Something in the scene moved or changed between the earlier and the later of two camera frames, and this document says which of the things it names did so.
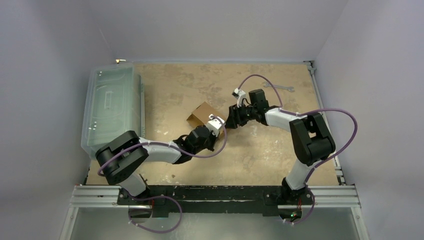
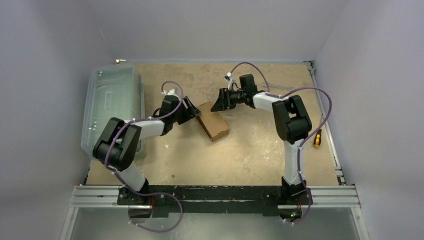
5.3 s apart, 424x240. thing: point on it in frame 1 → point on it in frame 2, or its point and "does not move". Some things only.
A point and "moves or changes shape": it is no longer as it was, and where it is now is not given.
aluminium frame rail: [320, 197] does not move
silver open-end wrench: [290, 88] does not move
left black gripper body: [209, 143] → [182, 114]
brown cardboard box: [200, 115] moves or changes shape
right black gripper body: [232, 117] → [226, 99]
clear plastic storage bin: [114, 105] does not move
